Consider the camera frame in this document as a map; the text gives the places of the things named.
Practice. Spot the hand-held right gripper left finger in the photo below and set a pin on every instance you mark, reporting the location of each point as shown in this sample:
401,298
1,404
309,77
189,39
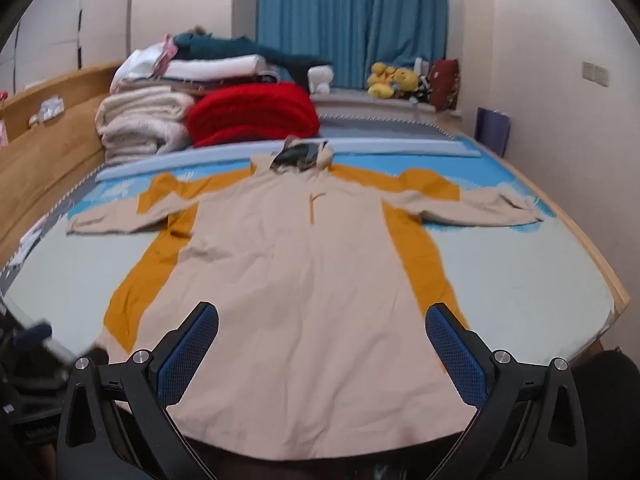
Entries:
187,355

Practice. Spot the white plush toy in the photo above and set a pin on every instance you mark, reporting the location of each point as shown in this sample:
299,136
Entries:
320,77

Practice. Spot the wooden bed frame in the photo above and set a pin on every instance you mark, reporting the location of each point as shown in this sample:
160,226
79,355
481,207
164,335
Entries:
50,160

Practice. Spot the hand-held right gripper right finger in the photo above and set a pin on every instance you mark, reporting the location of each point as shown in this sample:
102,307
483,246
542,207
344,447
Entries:
455,360

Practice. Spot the cream folded blanket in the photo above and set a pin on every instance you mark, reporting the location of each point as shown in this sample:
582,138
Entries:
140,125

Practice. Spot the white window sill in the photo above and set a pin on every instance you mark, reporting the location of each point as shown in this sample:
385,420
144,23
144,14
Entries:
370,102

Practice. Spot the white wardrobe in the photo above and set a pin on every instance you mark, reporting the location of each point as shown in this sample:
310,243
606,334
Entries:
65,15

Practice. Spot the blue curtain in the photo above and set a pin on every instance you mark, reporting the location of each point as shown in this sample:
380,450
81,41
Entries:
350,20

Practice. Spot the pink cloth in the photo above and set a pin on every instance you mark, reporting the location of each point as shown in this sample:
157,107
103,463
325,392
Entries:
167,52

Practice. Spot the black and white striped plush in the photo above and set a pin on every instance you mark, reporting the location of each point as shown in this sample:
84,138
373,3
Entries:
424,89

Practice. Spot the purple bag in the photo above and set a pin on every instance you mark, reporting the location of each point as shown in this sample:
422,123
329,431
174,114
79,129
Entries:
492,130

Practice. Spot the small round figurine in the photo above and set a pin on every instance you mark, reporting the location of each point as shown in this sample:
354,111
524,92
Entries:
34,121

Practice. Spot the white frame stand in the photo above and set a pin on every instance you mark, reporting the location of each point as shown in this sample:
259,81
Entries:
421,66

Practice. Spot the yellow duck plush toy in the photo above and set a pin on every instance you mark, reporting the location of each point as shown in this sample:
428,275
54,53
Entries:
380,82

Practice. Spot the beige and orange hooded jacket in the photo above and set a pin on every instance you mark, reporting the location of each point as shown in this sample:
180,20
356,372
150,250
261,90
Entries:
300,285

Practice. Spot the red folded blanket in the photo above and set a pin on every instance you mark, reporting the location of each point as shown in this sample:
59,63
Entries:
250,115

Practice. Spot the pink box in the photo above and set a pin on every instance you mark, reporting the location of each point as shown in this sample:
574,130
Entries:
3,120

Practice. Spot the dark red cushion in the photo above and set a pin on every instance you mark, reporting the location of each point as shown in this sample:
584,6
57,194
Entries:
444,85

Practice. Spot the teal shark plush toy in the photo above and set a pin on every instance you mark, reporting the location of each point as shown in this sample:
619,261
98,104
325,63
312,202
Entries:
225,46

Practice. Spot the person's dark clothing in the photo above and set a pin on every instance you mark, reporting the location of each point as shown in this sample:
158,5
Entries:
610,410

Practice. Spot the yellow bear plush toy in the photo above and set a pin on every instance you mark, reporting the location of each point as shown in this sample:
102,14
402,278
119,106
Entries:
406,78

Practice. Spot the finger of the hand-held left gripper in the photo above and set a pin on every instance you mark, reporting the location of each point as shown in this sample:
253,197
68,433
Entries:
32,336

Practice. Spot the white folded quilt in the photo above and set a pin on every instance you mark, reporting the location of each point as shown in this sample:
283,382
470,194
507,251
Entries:
200,67

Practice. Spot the wall switch plate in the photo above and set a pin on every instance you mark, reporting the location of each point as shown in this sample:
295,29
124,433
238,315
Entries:
596,72

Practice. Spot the light blue folded mat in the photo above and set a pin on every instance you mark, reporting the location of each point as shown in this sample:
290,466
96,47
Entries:
375,147

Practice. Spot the fluffy tan plush toy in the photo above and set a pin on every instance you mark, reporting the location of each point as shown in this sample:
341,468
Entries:
200,30

